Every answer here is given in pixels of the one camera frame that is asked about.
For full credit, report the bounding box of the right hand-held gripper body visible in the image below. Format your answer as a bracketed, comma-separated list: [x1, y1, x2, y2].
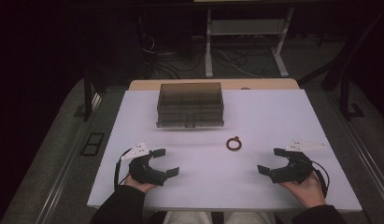
[269, 138, 327, 185]

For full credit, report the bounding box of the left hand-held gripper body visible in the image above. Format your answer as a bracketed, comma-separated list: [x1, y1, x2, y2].
[121, 141, 168, 187]

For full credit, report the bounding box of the brown ring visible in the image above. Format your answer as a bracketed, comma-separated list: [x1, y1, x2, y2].
[225, 135, 243, 152]

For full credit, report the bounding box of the smoky transparent drawer box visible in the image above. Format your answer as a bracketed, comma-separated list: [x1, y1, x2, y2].
[155, 81, 225, 129]

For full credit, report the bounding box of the person's left hand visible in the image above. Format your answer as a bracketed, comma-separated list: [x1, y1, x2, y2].
[123, 175, 158, 194]

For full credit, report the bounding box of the person's right hand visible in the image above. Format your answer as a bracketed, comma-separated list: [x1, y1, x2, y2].
[279, 172, 327, 209]

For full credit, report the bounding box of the wooden table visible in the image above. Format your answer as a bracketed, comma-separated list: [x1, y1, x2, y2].
[128, 77, 301, 91]

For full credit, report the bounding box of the black metal stand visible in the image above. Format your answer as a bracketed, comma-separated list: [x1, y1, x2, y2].
[296, 8, 384, 121]

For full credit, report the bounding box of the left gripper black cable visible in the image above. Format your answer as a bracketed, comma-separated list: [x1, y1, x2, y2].
[113, 148, 134, 190]

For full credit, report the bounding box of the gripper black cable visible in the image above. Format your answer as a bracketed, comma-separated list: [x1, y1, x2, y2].
[113, 148, 134, 190]
[310, 160, 331, 199]

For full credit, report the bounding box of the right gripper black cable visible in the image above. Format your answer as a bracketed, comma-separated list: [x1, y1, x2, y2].
[310, 160, 331, 199]

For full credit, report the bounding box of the black floor socket frame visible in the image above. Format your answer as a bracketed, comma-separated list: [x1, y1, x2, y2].
[79, 132, 106, 157]

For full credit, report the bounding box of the tangle of floor cables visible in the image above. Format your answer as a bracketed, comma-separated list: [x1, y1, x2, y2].
[138, 18, 263, 79]

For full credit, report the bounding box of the white metal table frame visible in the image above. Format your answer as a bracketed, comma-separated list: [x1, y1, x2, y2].
[204, 7, 295, 78]

